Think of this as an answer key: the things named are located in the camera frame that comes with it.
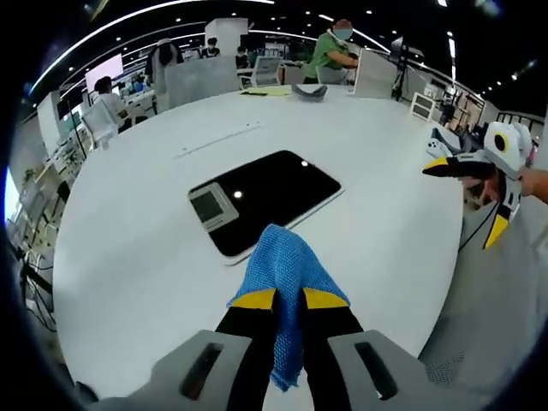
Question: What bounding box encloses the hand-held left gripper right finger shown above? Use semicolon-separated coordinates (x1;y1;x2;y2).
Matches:
301;287;429;411

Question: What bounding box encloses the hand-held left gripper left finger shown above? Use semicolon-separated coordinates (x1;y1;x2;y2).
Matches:
92;287;279;411

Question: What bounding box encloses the blue cleaning cloth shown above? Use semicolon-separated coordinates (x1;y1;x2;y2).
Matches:
225;223;351;394

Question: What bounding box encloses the black mirror with white frame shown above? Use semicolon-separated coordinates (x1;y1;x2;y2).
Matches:
187;149;347;267

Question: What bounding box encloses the person's right hand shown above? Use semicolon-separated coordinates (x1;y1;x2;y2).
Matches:
460;174;505;211

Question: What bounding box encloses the white cabinet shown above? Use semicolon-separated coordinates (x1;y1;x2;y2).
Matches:
410;92;438;121

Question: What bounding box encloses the black light stand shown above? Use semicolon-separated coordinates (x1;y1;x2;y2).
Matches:
389;36;419;102

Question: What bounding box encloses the white partition panel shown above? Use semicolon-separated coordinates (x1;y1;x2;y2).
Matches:
351;47;397;98

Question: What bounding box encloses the grey curved headband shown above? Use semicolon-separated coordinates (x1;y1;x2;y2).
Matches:
291;83;329;104

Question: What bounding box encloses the yellow paper pad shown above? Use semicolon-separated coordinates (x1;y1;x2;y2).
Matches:
239;85;295;98

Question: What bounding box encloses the white recessed socket strip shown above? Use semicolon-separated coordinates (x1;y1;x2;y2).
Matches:
172;122;269;162

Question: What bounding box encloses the grey desk partition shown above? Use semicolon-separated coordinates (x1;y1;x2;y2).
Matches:
164;55;241;111

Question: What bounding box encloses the pale wall screen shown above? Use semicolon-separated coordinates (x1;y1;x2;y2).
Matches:
84;53;124;93

